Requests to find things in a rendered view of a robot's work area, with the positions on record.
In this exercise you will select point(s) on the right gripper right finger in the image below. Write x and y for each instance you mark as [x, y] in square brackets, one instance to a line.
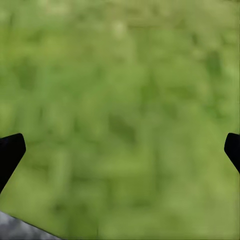
[232, 149]

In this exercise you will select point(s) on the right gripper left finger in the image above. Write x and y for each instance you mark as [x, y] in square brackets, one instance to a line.
[12, 150]

